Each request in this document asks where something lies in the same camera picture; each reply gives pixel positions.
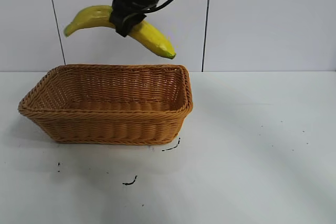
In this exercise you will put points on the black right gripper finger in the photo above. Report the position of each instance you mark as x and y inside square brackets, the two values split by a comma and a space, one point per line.
[126, 23]

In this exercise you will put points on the yellow banana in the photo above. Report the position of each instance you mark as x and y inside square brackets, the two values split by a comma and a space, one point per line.
[152, 36]

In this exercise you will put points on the tan woven wicker basket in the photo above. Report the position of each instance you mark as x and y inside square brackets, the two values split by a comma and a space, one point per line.
[105, 127]

